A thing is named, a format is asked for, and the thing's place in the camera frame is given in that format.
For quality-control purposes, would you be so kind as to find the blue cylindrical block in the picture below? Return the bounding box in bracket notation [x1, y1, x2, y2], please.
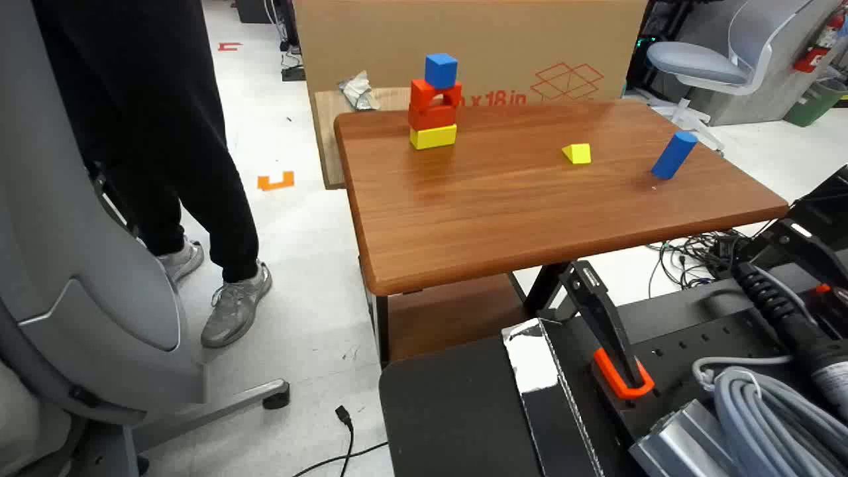
[649, 131, 699, 183]

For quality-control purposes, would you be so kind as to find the yellow rectangular block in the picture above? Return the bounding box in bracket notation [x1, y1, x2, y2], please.
[408, 122, 461, 151]

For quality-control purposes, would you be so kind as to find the red arch block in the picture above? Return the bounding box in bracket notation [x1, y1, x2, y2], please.
[406, 78, 467, 134]

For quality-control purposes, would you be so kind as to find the blue cube block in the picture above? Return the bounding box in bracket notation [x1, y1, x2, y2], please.
[424, 51, 461, 94]

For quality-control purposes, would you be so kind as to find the yellow wedge block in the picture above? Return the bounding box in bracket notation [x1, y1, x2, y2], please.
[560, 140, 593, 167]

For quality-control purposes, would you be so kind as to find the brown panel under table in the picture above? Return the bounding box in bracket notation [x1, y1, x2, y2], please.
[385, 274, 527, 367]

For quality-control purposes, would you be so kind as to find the orange floor marker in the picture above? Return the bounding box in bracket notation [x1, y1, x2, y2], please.
[254, 171, 296, 195]

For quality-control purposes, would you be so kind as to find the crumpled grey plastic packet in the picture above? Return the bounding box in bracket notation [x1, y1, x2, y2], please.
[339, 71, 383, 114]

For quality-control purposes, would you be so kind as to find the grey sneaker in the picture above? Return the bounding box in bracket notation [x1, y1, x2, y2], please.
[156, 240, 206, 286]
[198, 261, 275, 351]

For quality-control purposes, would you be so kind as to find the large cardboard box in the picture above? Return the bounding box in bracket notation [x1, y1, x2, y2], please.
[291, 0, 649, 114]

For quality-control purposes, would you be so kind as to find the person in black trousers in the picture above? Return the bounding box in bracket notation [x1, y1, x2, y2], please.
[30, 0, 262, 286]

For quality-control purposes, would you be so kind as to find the light blue office chair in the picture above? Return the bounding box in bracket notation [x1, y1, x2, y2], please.
[644, 0, 848, 128]

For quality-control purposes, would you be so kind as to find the grey high-back office chair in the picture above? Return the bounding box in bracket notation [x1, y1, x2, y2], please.
[0, 0, 291, 477]

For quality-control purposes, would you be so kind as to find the green bin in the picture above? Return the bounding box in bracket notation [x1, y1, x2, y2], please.
[783, 81, 848, 131]

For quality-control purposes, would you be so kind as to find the red fire extinguisher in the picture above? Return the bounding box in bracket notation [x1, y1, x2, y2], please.
[789, 10, 846, 74]

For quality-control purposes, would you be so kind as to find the black clamp with orange handle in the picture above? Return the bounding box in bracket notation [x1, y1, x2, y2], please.
[556, 261, 659, 404]

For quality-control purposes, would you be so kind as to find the black power cord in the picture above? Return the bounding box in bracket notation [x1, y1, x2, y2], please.
[290, 404, 393, 477]

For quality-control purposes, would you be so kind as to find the silver aluminium bracket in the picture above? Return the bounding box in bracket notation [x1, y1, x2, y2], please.
[628, 399, 763, 477]

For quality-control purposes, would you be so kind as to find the black corrugated cable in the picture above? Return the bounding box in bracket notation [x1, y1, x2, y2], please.
[732, 261, 848, 400]

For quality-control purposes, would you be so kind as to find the coiled grey cable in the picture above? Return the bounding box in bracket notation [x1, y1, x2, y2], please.
[693, 355, 848, 477]

